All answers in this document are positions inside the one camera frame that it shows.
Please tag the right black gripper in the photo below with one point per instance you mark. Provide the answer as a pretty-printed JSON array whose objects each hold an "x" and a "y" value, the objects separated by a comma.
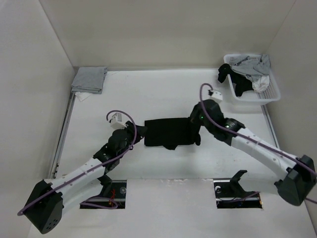
[{"x": 195, "y": 116}]

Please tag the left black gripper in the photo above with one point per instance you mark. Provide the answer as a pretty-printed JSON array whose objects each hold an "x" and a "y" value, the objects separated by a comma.
[{"x": 141, "y": 131}]

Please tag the black tank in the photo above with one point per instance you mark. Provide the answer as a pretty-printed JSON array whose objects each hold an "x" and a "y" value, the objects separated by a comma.
[
  {"x": 171, "y": 133},
  {"x": 242, "y": 84}
]

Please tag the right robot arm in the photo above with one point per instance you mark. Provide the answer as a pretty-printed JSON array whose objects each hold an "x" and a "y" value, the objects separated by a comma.
[{"x": 295, "y": 176}]

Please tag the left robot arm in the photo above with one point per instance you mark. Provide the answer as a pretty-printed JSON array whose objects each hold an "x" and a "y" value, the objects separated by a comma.
[{"x": 49, "y": 200}]

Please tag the folded white tank top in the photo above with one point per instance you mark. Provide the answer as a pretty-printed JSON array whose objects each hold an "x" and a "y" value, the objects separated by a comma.
[{"x": 81, "y": 96}]

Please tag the folded grey tank top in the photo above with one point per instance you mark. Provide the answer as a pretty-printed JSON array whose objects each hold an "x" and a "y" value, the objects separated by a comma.
[{"x": 89, "y": 80}]

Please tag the white tank top in basket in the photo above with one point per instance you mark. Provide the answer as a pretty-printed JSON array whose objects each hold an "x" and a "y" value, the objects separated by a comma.
[{"x": 261, "y": 84}]

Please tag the grey tank top in basket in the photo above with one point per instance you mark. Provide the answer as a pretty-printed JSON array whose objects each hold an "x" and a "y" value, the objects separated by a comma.
[{"x": 252, "y": 68}]

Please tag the white plastic basket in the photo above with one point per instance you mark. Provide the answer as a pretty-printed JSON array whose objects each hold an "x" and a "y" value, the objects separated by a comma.
[{"x": 271, "y": 94}]

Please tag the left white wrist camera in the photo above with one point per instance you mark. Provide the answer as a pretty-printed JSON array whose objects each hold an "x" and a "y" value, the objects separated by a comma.
[{"x": 116, "y": 121}]

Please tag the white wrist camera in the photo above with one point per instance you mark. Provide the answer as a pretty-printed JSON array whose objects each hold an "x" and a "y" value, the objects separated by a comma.
[
  {"x": 216, "y": 96},
  {"x": 116, "y": 121}
]

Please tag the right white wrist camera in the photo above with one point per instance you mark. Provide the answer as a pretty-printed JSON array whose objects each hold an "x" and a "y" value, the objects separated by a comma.
[{"x": 216, "y": 96}]

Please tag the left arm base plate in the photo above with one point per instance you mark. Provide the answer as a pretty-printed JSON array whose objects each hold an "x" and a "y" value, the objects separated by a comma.
[{"x": 111, "y": 197}]

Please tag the right metal table rail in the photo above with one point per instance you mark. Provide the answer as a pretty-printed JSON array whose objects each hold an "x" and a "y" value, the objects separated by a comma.
[{"x": 271, "y": 135}]

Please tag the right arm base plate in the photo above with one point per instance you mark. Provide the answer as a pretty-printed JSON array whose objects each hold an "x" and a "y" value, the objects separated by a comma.
[{"x": 232, "y": 196}]

